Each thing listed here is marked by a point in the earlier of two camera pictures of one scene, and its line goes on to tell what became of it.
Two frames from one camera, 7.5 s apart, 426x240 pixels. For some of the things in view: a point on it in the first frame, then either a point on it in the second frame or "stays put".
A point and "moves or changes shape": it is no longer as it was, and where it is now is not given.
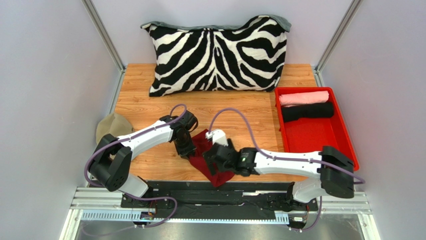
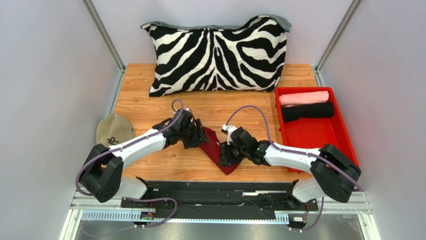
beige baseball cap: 115,124 stays put
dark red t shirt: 199,161 moves or changes shape
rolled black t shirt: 306,111 stays put
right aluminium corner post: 336,40 stays put
